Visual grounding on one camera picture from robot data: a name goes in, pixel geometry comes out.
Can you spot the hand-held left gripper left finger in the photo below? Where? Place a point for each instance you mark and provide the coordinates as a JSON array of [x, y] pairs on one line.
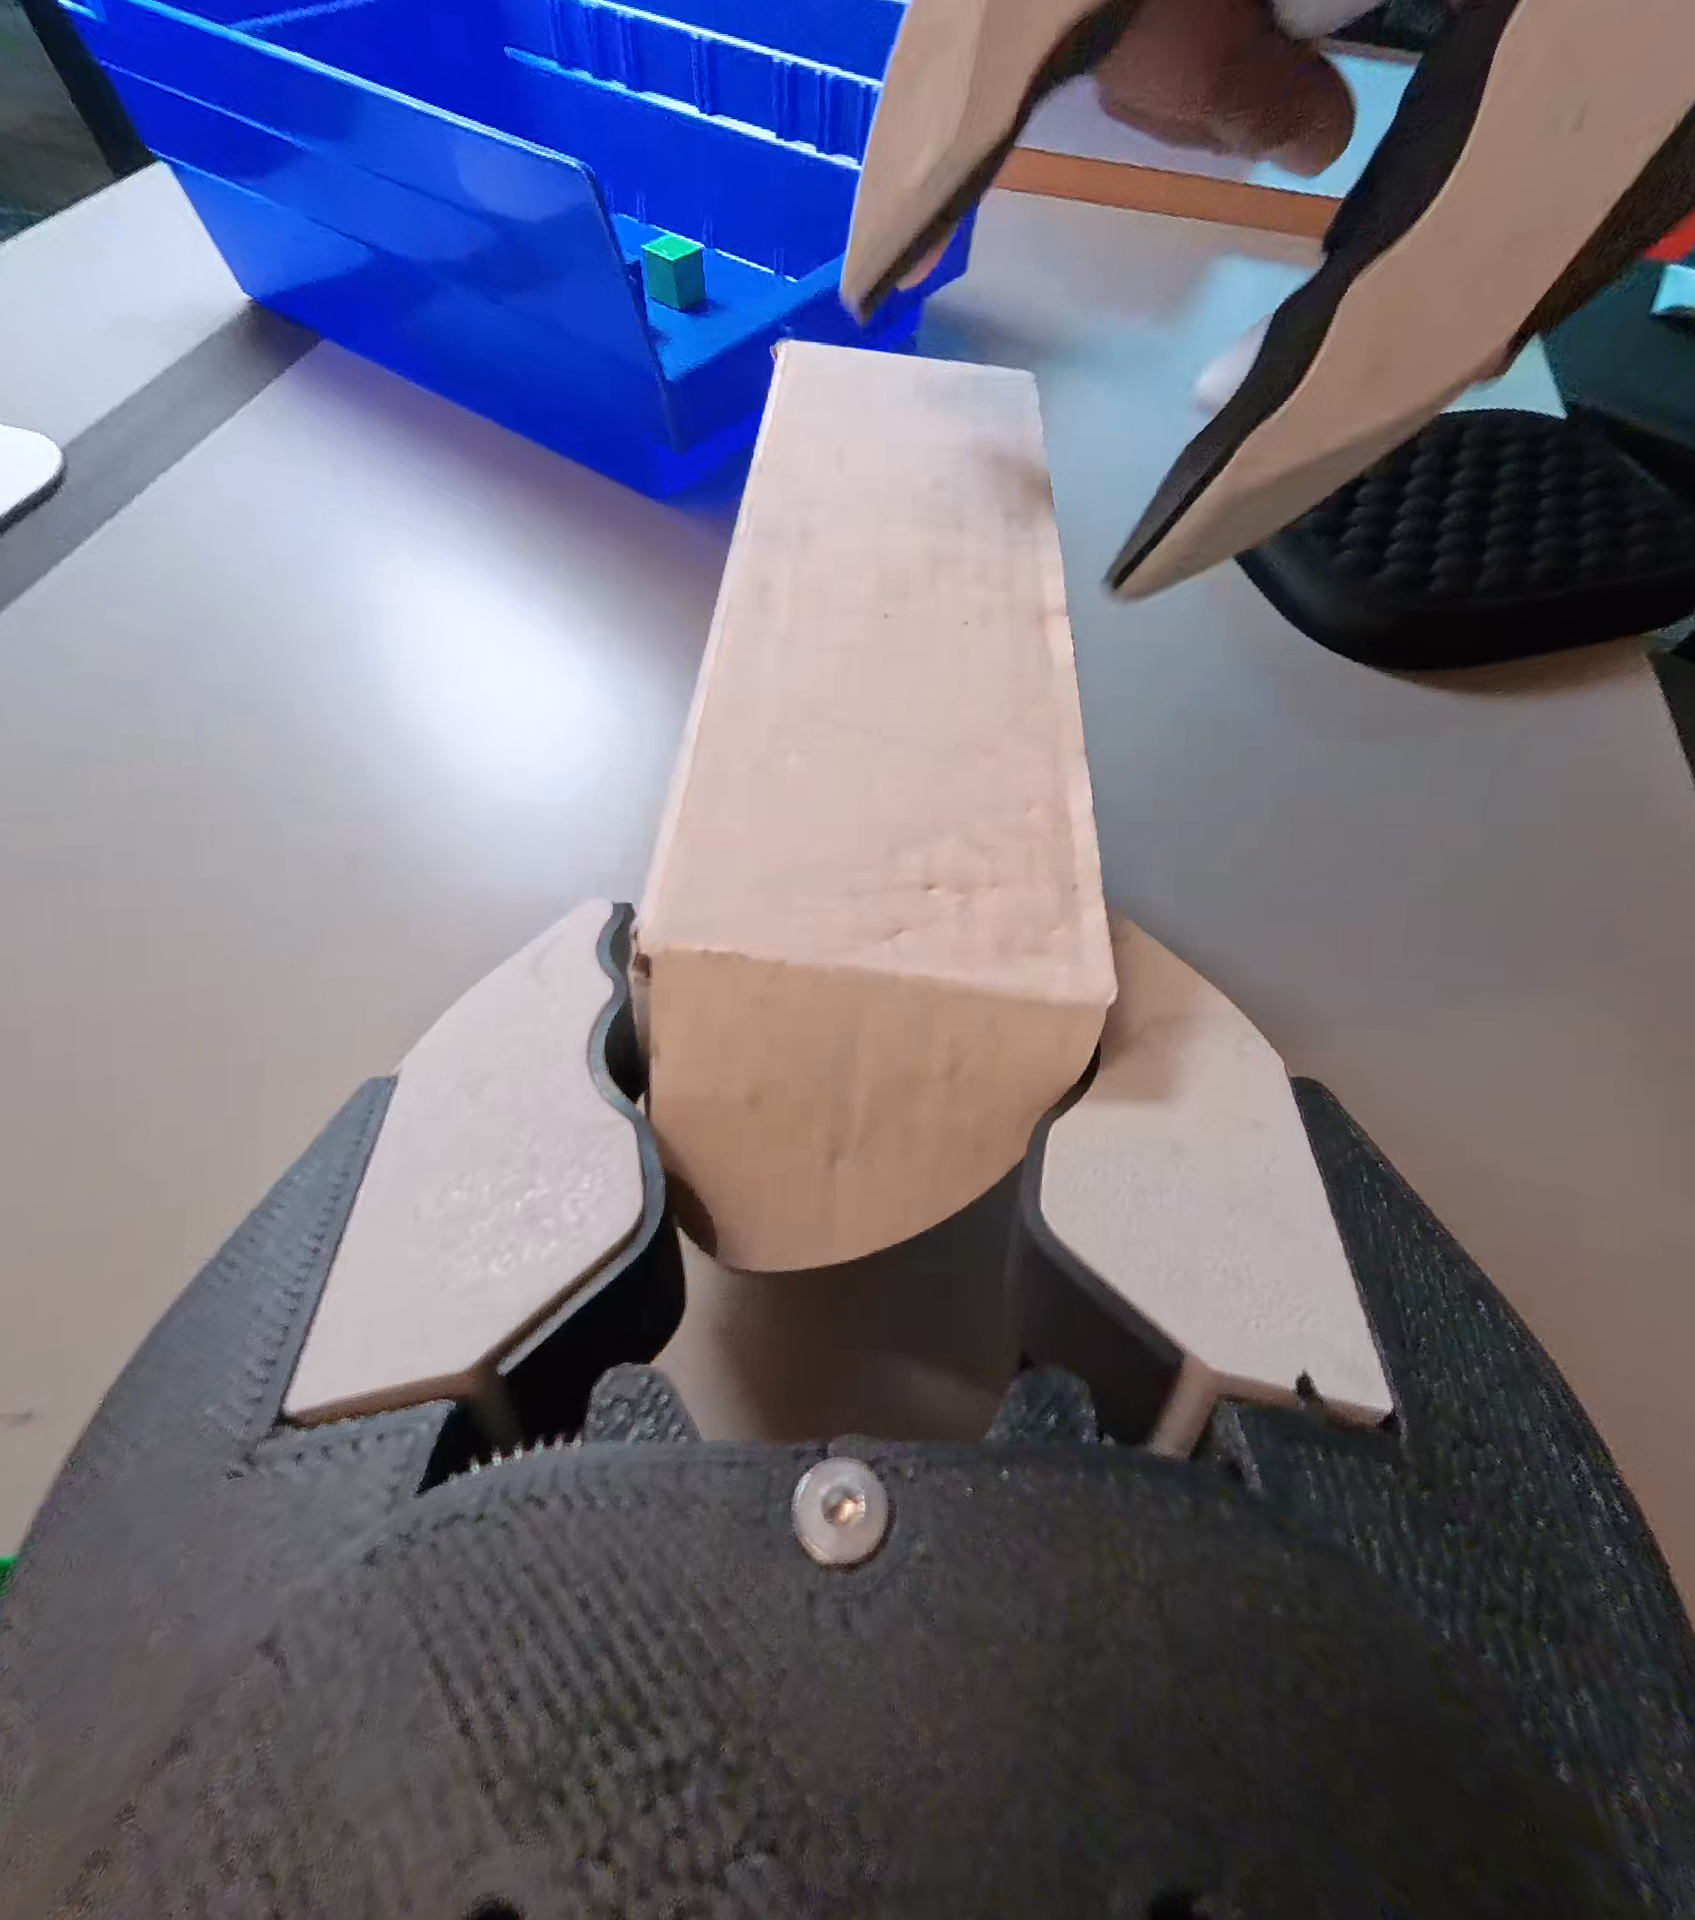
[[487, 1200]]

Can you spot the white cardboard box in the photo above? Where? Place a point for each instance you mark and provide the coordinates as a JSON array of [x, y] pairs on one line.
[[893, 751]]

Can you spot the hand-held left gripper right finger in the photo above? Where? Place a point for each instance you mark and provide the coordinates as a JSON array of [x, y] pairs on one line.
[[1209, 1214]]

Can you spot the black round seat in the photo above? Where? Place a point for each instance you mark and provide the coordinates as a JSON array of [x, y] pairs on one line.
[[1509, 541]]

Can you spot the blue plastic bin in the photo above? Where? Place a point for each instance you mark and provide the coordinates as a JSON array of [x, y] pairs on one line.
[[413, 224]]

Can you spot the person's right hand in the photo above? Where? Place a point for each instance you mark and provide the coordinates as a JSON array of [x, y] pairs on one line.
[[1239, 91]]

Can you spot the green cube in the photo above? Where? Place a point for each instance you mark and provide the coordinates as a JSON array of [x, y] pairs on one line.
[[673, 272]]

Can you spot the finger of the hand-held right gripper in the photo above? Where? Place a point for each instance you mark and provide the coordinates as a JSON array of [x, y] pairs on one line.
[[1479, 271], [953, 104]]

